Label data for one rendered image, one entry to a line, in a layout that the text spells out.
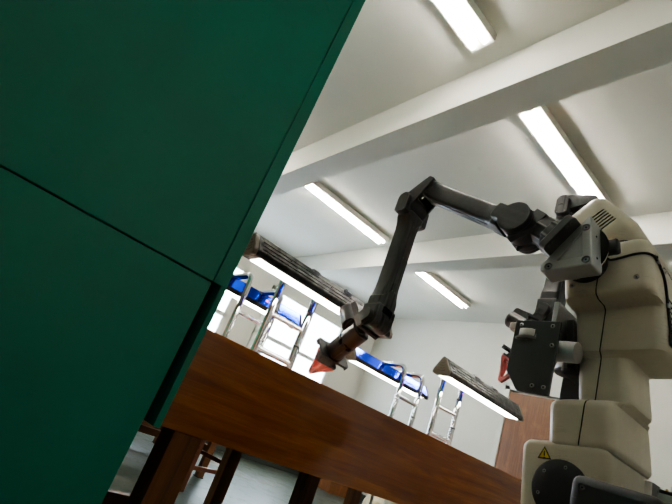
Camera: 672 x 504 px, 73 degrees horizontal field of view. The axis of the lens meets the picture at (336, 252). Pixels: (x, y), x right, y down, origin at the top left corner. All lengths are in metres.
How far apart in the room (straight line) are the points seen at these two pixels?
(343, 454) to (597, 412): 0.54
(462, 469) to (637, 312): 0.70
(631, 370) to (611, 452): 0.17
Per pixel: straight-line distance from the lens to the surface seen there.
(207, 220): 0.87
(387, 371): 2.45
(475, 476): 1.57
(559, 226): 1.01
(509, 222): 1.08
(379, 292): 1.21
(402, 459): 1.29
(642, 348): 1.06
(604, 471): 0.99
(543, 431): 6.31
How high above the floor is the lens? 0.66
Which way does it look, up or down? 21 degrees up
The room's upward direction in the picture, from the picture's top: 22 degrees clockwise
